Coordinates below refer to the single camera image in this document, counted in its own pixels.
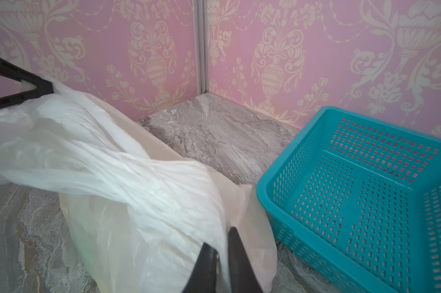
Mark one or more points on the left corner aluminium post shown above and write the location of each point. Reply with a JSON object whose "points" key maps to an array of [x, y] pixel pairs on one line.
{"points": [[201, 44]]}

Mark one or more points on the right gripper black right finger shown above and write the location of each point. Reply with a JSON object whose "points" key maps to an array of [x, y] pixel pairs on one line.
{"points": [[243, 279]]}

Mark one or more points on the white plastic bag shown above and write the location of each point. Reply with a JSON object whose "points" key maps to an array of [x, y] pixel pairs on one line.
{"points": [[138, 212]]}

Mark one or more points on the teal plastic basket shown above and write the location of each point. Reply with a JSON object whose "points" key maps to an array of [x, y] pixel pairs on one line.
{"points": [[359, 200]]}

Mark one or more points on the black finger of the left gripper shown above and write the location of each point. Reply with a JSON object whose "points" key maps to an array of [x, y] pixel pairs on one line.
{"points": [[40, 87]]}

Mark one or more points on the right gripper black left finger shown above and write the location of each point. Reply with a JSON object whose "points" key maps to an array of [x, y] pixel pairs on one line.
{"points": [[203, 278]]}

